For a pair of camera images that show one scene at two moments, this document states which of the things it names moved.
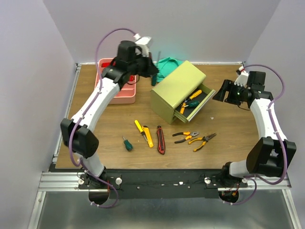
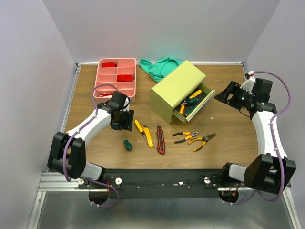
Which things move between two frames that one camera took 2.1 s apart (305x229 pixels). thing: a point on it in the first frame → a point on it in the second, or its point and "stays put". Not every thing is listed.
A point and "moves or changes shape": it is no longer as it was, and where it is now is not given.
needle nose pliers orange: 205,138 stays put
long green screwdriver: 154,79 → 190,110
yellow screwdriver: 182,108 stays put
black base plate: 160,184 stays put
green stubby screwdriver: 128,146 stays put
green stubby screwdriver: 193,104 moves or changes shape
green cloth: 166,66 stays put
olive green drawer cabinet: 181,95 stays put
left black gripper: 150,68 → 128,125
